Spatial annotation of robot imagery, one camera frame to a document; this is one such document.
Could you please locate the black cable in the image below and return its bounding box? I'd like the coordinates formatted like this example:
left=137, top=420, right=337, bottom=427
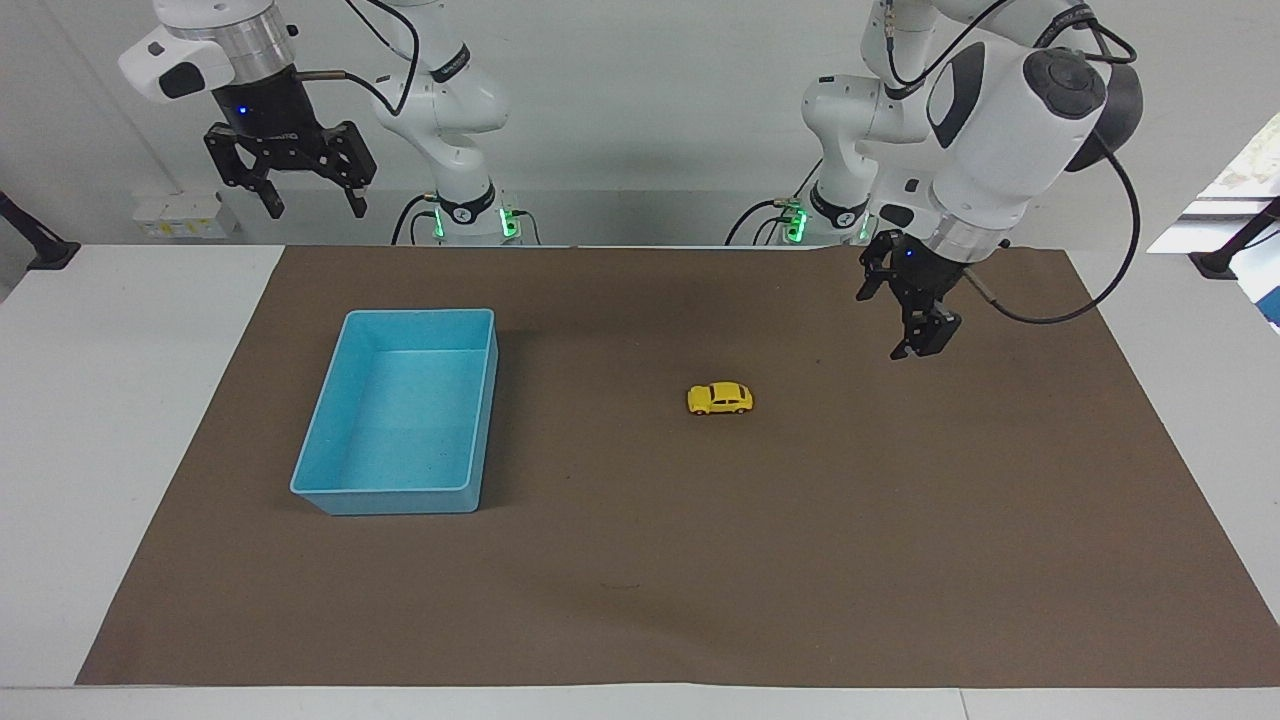
left=962, top=128, right=1144, bottom=326
left=724, top=160, right=825, bottom=247
left=296, top=0, right=422, bottom=119
left=390, top=193, right=442, bottom=247

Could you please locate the white power strip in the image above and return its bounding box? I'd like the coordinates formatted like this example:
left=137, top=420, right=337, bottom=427
left=132, top=191, right=240, bottom=240

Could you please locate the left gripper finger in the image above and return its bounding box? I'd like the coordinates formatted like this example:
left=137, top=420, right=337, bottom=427
left=856, top=232, right=905, bottom=302
left=890, top=290, right=964, bottom=362

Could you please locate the yellow toy beetle car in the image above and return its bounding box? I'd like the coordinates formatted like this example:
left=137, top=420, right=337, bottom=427
left=686, top=381, right=755, bottom=418

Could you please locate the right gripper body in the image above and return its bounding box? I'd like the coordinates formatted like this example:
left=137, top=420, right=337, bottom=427
left=209, top=68, right=339, bottom=161

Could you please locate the black stand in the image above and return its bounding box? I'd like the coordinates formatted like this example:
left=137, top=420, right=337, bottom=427
left=0, top=190, right=82, bottom=272
left=1187, top=196, right=1280, bottom=281

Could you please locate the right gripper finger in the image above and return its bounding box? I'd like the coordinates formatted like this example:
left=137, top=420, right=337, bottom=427
left=204, top=122, right=286, bottom=220
left=296, top=120, right=379, bottom=219

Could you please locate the light blue plastic bin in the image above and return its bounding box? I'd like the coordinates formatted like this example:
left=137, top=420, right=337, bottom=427
left=289, top=308, right=500, bottom=517

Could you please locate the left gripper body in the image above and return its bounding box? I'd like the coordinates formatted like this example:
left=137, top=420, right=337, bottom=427
left=884, top=231, right=970, bottom=315

